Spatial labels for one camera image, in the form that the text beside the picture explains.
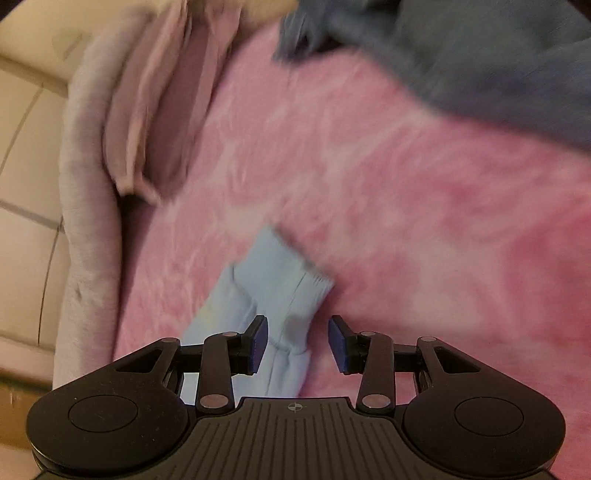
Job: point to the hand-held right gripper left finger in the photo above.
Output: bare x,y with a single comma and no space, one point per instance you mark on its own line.
256,344

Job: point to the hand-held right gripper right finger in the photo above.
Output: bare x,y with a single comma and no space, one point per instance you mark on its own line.
339,344

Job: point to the light blue garment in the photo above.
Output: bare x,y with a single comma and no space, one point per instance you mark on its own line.
272,277

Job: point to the pink floral blanket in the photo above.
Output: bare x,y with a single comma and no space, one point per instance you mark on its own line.
415,207

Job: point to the lilac striped duvet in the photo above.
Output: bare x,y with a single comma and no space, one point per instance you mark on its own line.
87,184

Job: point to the mauve pillow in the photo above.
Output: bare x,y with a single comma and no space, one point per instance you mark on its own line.
175,101

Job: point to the blue denim jeans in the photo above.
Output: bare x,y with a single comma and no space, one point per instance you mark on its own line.
461,55

